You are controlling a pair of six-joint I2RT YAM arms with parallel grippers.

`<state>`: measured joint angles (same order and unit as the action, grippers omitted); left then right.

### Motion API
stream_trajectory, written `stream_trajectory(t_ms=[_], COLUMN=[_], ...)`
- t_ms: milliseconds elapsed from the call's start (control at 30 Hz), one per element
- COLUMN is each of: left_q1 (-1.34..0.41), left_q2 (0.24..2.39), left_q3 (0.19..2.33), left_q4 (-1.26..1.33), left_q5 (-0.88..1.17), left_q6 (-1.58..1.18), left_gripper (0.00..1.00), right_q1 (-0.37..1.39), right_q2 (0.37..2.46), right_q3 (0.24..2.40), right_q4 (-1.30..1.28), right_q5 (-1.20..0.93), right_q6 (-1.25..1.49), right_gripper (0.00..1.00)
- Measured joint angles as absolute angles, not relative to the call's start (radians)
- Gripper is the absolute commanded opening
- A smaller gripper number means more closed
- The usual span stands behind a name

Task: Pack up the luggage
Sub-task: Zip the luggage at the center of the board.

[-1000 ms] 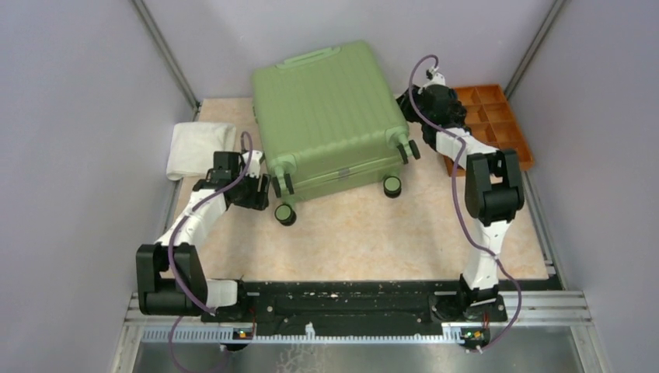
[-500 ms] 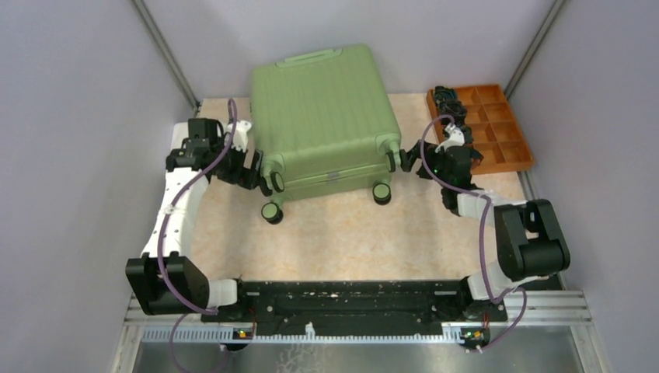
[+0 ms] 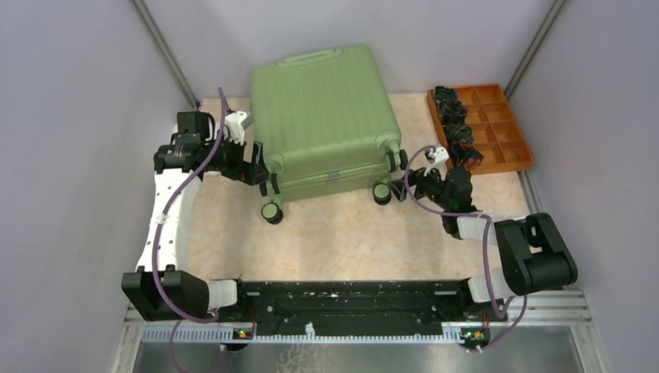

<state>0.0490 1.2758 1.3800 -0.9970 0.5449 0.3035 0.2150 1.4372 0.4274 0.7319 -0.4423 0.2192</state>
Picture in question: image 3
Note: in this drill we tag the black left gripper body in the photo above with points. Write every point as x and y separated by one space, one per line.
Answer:
232 165

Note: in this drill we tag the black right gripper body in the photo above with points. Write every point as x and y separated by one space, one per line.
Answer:
428 186

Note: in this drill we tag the green suitcase blue lining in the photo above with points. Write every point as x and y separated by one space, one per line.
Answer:
325 122

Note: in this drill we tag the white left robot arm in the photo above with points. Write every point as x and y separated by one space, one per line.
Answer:
160 287

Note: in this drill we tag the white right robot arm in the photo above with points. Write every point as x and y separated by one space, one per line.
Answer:
521 256

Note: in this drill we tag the dark bundle in tray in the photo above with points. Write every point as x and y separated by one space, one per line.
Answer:
452 112
442 93
458 133
464 155

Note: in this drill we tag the suitcase wheel front right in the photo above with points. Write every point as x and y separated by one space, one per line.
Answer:
382 194

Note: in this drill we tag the suitcase wheel middle right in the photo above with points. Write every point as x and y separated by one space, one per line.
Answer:
396 161

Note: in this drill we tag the orange compartment tray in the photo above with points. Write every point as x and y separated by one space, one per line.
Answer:
495 129

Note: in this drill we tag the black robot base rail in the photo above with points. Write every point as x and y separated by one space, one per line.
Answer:
355 308

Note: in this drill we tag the white slotted cable duct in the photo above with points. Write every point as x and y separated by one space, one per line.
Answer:
245 335

